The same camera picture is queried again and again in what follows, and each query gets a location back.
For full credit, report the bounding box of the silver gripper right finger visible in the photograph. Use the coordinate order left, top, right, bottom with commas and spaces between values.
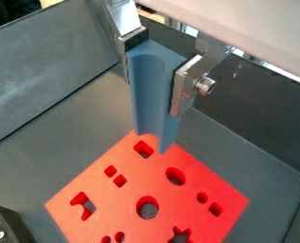
170, 32, 235, 118

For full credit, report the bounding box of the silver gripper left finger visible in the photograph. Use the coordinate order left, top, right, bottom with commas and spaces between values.
100, 0, 148, 83

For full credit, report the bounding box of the blue arch block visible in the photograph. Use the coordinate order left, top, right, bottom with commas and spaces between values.
126, 40, 186, 154

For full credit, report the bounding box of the red shape sorting board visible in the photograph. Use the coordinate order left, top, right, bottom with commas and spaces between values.
46, 133, 249, 243

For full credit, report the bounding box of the black device bottom left corner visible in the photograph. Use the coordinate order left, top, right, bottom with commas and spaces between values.
0, 206, 36, 243

